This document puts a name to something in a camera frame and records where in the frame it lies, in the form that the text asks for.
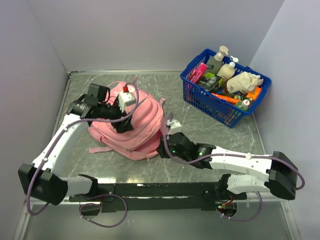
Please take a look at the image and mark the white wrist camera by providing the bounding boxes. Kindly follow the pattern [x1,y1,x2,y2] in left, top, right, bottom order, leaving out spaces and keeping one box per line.
[166,119,182,136]
[117,85,137,112]

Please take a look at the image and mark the grey pump bottle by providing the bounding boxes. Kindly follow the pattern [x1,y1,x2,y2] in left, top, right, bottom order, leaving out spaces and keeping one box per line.
[206,45,229,75]

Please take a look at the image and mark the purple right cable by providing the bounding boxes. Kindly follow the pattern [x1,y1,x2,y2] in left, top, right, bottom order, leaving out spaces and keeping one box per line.
[162,113,306,223]

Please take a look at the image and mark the orange snack pack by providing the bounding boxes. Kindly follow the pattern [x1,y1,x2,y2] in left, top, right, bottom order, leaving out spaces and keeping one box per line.
[246,86,262,101]

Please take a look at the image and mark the orange packet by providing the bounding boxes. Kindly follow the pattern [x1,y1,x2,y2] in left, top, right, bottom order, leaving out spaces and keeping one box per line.
[212,93,241,105]

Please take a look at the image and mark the black green box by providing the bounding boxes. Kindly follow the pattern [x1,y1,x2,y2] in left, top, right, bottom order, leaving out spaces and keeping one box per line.
[197,72,223,93]

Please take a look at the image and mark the blue plastic basket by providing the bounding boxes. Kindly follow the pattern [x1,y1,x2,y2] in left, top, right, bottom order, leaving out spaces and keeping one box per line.
[180,48,272,128]

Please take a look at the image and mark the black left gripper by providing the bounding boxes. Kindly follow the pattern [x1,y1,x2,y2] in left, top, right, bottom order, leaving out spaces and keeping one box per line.
[97,97,134,133]

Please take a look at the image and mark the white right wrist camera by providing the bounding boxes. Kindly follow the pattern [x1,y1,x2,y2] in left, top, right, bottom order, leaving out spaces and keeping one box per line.
[166,119,182,136]

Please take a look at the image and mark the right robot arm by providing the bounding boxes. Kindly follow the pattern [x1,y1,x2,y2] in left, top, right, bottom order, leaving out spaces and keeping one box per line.
[157,132,298,201]

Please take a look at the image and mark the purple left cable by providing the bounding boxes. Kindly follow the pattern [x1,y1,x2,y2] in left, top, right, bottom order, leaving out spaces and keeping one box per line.
[26,82,140,228]

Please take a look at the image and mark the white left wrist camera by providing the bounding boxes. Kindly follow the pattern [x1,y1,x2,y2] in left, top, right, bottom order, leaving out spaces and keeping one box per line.
[117,85,137,112]

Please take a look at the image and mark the pink box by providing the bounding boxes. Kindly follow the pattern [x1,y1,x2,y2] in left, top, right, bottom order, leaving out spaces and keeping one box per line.
[188,62,208,84]

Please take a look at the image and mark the pink school backpack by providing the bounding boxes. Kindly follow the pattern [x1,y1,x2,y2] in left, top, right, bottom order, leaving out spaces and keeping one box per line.
[87,81,165,161]

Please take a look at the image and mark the green bottle red cap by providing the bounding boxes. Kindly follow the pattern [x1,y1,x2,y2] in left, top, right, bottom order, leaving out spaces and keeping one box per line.
[235,99,252,112]

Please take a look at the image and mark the beige cloth bag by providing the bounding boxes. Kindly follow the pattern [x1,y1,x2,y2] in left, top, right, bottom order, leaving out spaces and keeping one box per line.
[225,71,264,94]

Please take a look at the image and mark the purple cable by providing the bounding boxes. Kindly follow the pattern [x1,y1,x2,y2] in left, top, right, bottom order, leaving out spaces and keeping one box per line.
[26,82,140,228]
[162,113,306,223]

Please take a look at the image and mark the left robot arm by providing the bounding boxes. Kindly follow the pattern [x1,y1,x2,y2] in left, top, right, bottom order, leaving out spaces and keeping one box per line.
[18,83,139,205]

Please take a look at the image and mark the cream pump bottle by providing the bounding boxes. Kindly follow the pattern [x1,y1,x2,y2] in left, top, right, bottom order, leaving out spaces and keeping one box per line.
[217,56,239,83]

